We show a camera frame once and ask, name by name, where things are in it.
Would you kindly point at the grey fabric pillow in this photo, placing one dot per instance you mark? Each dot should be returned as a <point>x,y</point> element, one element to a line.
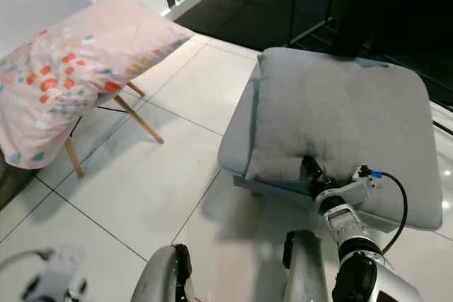
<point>318,104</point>

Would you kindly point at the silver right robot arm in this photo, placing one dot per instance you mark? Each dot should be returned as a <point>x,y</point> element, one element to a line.
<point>361,266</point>

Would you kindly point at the grey upholstered ottoman chair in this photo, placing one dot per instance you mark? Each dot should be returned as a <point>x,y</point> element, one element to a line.
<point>421,182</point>

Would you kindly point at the pink patterned pillow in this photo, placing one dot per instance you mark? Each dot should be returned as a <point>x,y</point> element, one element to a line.
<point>74,65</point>

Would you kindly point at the silver right robot leg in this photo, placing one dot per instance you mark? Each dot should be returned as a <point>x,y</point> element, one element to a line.
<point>306,270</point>

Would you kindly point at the silver robot leg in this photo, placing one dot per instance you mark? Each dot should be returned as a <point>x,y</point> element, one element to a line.
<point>161,277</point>
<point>306,270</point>

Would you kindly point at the black garment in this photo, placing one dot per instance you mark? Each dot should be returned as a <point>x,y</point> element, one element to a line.
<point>361,26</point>

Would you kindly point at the wooden legged stool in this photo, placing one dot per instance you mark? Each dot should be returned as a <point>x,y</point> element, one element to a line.
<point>140,121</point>

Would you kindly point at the silver left robot leg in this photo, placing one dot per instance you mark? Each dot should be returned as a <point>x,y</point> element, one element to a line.
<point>161,277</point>

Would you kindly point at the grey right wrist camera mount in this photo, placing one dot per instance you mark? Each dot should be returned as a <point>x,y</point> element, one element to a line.
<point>350,190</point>

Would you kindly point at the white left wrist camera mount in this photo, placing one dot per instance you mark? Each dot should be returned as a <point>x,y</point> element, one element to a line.
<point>60,274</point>

